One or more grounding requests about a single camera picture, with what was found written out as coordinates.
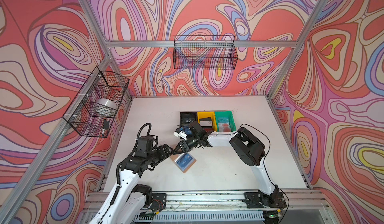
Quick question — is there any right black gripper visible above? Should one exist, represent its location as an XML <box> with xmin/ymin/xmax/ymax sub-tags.
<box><xmin>171</xmin><ymin>134</ymin><xmax>200</xmax><ymax>155</ymax></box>

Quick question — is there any tan leather card holder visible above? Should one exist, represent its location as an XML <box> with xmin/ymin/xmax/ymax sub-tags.
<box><xmin>171</xmin><ymin>153</ymin><xmax>197</xmax><ymax>173</ymax></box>

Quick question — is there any blue VIP credit card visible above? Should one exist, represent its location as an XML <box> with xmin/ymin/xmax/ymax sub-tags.
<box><xmin>176</xmin><ymin>153</ymin><xmax>195</xmax><ymax>169</ymax></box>

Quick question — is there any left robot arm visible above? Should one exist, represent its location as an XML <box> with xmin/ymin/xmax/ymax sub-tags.
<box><xmin>90</xmin><ymin>123</ymin><xmax>173</xmax><ymax>224</ymax></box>

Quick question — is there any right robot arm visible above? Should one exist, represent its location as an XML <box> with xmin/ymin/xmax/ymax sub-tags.
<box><xmin>173</xmin><ymin>121</ymin><xmax>288</xmax><ymax>210</ymax></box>

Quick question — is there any black plastic bin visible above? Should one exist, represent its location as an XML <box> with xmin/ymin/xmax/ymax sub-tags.
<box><xmin>179</xmin><ymin>112</ymin><xmax>198</xmax><ymax>129</ymax></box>

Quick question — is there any yellow plastic bin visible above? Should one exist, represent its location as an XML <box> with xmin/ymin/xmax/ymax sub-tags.
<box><xmin>198</xmin><ymin>112</ymin><xmax>217</xmax><ymax>132</ymax></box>

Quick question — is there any green plastic bin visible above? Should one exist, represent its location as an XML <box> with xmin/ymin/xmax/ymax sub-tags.
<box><xmin>215</xmin><ymin>111</ymin><xmax>237</xmax><ymax>133</ymax></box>

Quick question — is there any small black box in basket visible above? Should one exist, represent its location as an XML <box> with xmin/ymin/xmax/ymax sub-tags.
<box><xmin>103</xmin><ymin>119</ymin><xmax>110</xmax><ymax>130</ymax></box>

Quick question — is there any silver tape roll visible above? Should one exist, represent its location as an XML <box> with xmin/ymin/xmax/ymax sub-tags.
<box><xmin>96</xmin><ymin>98</ymin><xmax>118</xmax><ymax>110</ymax></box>

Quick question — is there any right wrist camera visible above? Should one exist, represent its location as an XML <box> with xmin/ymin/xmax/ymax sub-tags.
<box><xmin>174</xmin><ymin>128</ymin><xmax>187</xmax><ymax>139</ymax></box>

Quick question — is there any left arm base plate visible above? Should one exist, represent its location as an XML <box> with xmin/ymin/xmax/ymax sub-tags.
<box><xmin>136</xmin><ymin>192</ymin><xmax>167</xmax><ymax>212</ymax></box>

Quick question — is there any left wire basket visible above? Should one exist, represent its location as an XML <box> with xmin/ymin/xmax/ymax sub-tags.
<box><xmin>63</xmin><ymin>67</ymin><xmax>130</xmax><ymax>138</ymax></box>

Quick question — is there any wire basket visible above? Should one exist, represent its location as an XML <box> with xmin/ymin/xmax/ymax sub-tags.
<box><xmin>63</xmin><ymin>67</ymin><xmax>130</xmax><ymax>138</ymax></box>
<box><xmin>173</xmin><ymin>34</ymin><xmax>239</xmax><ymax>70</ymax></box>

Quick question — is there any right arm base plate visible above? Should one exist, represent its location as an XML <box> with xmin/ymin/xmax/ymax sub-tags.
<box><xmin>242</xmin><ymin>192</ymin><xmax>287</xmax><ymax>209</ymax></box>

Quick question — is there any back wire basket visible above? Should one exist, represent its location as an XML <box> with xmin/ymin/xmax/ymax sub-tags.
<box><xmin>173</xmin><ymin>34</ymin><xmax>239</xmax><ymax>70</ymax></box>

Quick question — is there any aluminium front rail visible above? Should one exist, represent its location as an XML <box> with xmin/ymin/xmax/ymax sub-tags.
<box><xmin>81</xmin><ymin>190</ymin><xmax>336</xmax><ymax>224</ymax></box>

